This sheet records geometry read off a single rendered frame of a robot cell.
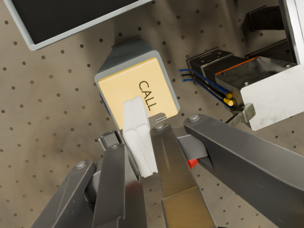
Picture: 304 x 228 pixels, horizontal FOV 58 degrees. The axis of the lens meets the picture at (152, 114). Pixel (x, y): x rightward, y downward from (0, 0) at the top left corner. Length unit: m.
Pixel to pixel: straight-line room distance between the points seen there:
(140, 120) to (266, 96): 0.28
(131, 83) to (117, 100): 0.02
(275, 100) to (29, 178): 0.68
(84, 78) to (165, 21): 0.25
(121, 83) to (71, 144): 0.55
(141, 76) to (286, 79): 0.23
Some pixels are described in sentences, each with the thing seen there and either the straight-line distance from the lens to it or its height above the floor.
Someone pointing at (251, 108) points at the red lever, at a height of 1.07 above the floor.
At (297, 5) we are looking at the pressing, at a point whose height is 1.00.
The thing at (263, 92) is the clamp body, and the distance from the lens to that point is 0.41.
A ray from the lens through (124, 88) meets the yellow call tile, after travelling 0.26.
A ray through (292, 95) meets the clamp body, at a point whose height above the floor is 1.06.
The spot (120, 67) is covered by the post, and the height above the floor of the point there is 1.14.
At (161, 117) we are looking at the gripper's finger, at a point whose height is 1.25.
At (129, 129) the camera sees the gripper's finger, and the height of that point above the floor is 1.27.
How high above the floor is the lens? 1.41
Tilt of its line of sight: 72 degrees down
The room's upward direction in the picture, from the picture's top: 163 degrees clockwise
